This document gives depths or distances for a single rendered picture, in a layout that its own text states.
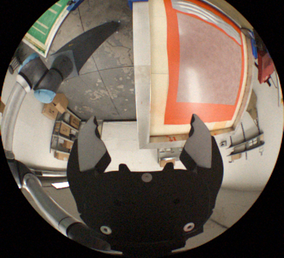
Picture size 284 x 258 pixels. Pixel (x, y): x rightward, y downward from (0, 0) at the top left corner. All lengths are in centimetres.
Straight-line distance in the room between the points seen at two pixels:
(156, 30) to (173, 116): 27
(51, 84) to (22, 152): 336
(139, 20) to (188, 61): 17
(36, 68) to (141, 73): 41
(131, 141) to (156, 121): 338
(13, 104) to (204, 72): 65
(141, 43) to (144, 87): 11
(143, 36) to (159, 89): 15
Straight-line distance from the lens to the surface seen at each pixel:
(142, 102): 24
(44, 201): 31
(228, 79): 42
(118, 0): 165
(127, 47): 172
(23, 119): 361
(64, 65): 52
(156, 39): 27
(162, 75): 26
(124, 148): 368
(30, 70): 44
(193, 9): 37
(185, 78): 28
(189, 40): 30
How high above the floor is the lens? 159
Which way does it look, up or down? 26 degrees down
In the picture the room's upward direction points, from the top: 179 degrees clockwise
